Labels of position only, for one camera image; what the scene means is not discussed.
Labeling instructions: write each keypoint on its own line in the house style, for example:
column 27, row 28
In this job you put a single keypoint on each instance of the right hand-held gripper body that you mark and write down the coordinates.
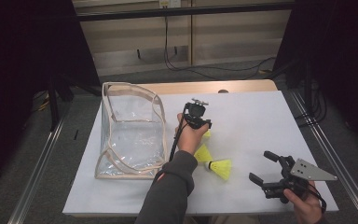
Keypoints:
column 307, row 170

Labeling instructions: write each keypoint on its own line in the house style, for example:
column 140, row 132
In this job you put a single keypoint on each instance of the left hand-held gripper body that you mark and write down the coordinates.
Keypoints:
column 194, row 110

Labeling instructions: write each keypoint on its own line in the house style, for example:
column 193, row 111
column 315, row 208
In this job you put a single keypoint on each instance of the clear plastic bag beige trim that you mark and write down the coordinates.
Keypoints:
column 130, row 140

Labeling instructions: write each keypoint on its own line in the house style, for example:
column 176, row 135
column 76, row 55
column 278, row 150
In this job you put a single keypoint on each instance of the person's left hand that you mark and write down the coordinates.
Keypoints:
column 189, row 140

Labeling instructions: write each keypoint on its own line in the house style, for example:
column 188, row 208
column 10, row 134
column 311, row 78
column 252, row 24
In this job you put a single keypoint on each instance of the person's right hand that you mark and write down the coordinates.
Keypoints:
column 307, row 208

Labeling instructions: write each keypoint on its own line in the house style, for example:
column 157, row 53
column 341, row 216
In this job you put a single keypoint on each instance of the white table cover sheet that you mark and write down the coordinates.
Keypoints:
column 261, row 124

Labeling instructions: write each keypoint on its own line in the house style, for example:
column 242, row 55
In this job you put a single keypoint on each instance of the dark round table grommet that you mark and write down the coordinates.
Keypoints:
column 223, row 91

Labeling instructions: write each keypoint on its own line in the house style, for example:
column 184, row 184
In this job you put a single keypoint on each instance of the light wooden table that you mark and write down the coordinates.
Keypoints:
column 230, row 85

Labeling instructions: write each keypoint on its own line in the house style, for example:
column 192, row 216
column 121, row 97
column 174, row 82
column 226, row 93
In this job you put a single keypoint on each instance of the black metal crossbar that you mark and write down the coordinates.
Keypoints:
column 199, row 11

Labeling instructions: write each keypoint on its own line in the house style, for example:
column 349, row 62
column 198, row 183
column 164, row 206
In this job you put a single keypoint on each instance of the small black floor piece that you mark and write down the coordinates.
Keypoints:
column 76, row 135

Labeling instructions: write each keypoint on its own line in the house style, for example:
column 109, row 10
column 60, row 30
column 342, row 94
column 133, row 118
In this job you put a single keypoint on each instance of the black curtain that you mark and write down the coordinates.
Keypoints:
column 18, row 62
column 338, row 46

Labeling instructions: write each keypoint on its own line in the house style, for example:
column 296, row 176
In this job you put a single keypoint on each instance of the black stand leg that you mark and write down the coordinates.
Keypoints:
column 53, row 105

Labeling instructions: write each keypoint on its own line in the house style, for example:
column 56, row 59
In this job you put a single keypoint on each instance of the aluminium floor rail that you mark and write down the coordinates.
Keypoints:
column 335, row 158
column 34, row 177

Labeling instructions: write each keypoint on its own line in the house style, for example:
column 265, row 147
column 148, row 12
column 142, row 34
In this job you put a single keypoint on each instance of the small black wall bracket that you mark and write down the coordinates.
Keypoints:
column 138, row 54

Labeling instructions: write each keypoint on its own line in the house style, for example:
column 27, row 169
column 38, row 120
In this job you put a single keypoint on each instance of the white wall outlet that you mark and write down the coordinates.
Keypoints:
column 169, row 3

